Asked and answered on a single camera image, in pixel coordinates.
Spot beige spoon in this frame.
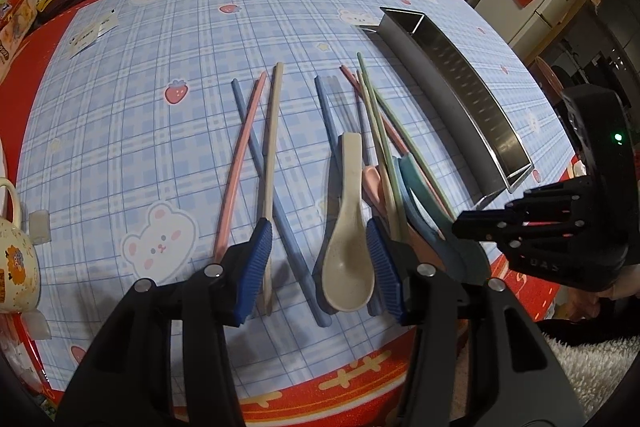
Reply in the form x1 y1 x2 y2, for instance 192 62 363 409
321 132 374 312

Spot pink chopstick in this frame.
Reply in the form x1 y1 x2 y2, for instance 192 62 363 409
339 64 452 212
214 72 267 261

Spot green spoon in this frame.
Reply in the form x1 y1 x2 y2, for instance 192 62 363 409
395 154 490 285

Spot green chopstick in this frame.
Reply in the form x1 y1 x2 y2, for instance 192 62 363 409
357 52 456 220

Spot beige chopstick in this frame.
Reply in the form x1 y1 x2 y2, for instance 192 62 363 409
262 62 284 317
357 69 404 242

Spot blue spoon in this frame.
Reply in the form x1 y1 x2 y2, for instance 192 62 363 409
394 155 469 281

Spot stainless steel utensil tray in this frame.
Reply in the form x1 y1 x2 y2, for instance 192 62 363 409
341 8 534 209

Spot brown trash bin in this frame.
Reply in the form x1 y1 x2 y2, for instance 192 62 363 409
529 56 563 105

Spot blue plaid table mat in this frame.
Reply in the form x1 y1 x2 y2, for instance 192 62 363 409
14 0 576 403

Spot white refrigerator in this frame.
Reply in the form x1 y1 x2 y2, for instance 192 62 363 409
509 0 576 60

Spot yellow cartoon mug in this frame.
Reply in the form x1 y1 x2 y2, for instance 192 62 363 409
0 178 41 313

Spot small white sachet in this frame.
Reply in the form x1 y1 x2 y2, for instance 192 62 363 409
68 10 118 57

